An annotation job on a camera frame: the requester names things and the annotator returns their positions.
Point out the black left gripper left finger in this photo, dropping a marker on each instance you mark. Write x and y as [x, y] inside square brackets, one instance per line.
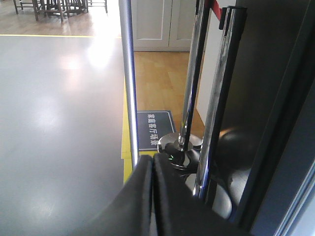
[129, 214]

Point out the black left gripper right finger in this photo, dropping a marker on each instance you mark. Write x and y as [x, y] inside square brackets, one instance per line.
[178, 212]

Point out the fridge door with shelves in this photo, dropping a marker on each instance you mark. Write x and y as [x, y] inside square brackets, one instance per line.
[266, 153]

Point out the blue floor sign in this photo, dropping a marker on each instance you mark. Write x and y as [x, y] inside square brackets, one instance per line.
[153, 125]

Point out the white panel door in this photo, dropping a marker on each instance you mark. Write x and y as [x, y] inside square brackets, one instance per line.
[162, 25]

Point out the silver sign stand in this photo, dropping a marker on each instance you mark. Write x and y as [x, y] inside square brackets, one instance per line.
[130, 81]

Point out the wooden chairs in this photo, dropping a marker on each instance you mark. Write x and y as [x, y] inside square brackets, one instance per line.
[60, 8]

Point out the chrome stanchion post far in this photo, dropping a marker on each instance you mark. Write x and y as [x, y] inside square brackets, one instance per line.
[182, 149]

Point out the chrome stanchion post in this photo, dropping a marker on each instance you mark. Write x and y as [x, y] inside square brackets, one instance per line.
[232, 20]
[182, 149]

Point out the chrome stanchion post near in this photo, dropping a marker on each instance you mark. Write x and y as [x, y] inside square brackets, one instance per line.
[232, 20]

